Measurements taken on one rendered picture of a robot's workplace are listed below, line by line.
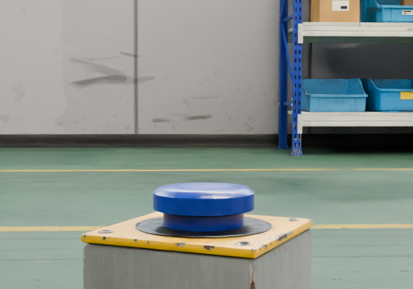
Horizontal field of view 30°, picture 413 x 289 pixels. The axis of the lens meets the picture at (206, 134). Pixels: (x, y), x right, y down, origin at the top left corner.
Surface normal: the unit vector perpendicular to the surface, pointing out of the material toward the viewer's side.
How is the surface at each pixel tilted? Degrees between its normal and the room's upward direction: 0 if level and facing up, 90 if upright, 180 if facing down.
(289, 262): 90
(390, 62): 90
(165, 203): 90
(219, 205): 90
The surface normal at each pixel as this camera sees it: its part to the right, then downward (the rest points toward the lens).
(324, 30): 0.05, 0.05
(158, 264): -0.40, 0.05
